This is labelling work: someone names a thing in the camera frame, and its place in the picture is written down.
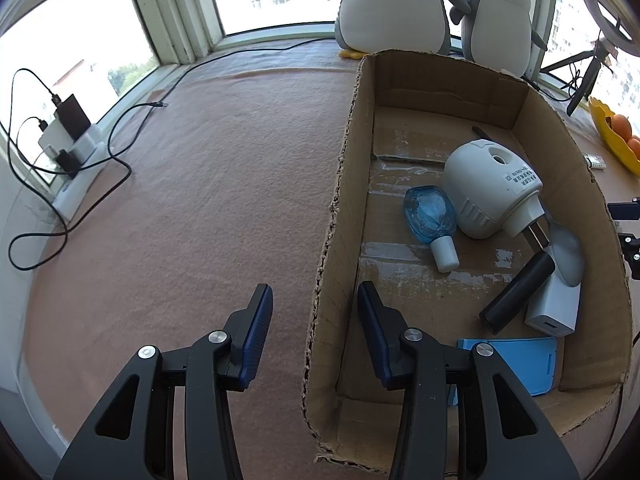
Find pink blanket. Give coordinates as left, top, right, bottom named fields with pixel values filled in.
left=20, top=37, right=640, bottom=480

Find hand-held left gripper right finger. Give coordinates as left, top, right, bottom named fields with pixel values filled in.
left=357, top=281, right=581, bottom=480

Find white plug-in mosquito repeller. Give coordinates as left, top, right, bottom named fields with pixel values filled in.
left=443, top=139, right=551, bottom=251

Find cardboard box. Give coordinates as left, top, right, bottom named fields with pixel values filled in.
left=301, top=50, right=632, bottom=476

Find long black cable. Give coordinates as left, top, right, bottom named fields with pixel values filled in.
left=7, top=35, right=338, bottom=272

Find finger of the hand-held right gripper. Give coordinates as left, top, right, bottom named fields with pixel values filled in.
left=619, top=234, right=640, bottom=278
left=607, top=201, right=640, bottom=221

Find black charging cable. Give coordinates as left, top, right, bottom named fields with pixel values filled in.
left=11, top=67, right=62, bottom=101
left=0, top=117, right=48, bottom=183

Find large grey penguin plush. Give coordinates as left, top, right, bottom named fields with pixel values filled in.
left=322, top=0, right=472, bottom=58

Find yellow fruit bowl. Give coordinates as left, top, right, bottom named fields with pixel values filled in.
left=588, top=96, right=640, bottom=177

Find white USB wall charger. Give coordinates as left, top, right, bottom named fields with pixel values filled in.
left=525, top=245, right=582, bottom=338

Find black tripod stand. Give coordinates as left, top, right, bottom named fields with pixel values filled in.
left=540, top=40, right=618, bottom=116

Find small grey penguin plush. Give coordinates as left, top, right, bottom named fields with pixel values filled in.
left=449, top=0, right=549, bottom=77

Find white charger block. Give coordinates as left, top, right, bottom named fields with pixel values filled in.
left=37, top=120, right=71, bottom=148

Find grey ring light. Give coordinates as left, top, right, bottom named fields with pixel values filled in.
left=575, top=0, right=640, bottom=58

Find black cylinder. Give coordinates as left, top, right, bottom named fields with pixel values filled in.
left=479, top=251, right=556, bottom=336

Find black cable with loose plug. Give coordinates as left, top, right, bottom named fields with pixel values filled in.
left=105, top=101, right=167, bottom=146

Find blue liquid refill bottle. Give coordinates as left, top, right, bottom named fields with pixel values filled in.
left=403, top=185, right=460, bottom=274

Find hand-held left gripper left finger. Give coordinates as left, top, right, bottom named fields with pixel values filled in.
left=52, top=283, right=274, bottom=480

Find white power strip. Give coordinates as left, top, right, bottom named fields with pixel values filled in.
left=52, top=122, right=108, bottom=221

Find blue card holder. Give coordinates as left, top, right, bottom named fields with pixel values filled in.
left=447, top=336, right=558, bottom=407

